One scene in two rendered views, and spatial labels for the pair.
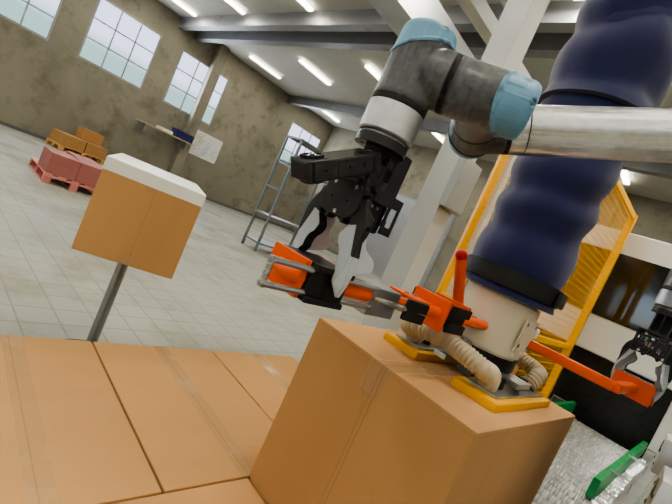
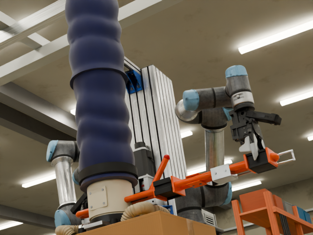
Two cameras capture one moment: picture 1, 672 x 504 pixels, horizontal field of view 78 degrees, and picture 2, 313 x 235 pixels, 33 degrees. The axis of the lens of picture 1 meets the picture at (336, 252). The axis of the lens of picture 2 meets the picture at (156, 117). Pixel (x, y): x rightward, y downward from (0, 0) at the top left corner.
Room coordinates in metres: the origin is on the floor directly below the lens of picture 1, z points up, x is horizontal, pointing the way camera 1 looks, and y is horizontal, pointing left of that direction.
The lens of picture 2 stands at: (1.33, 1.52, 0.53)
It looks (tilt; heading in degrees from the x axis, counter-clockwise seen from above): 24 degrees up; 253
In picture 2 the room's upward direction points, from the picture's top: 9 degrees counter-clockwise
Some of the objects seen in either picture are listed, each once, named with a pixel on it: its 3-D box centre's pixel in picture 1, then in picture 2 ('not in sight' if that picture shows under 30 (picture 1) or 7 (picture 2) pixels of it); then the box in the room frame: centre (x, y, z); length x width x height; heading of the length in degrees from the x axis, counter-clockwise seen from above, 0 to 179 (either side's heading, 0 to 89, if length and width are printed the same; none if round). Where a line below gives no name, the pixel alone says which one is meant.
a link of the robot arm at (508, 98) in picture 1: (485, 103); (228, 96); (0.56, -0.10, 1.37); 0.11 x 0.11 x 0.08; 79
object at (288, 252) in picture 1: (307, 274); (260, 160); (0.55, 0.02, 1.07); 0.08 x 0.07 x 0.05; 136
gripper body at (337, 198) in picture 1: (367, 185); (245, 124); (0.56, 0.00, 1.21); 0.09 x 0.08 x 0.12; 135
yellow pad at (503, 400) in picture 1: (507, 387); not in sight; (0.91, -0.47, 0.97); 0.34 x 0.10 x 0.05; 136
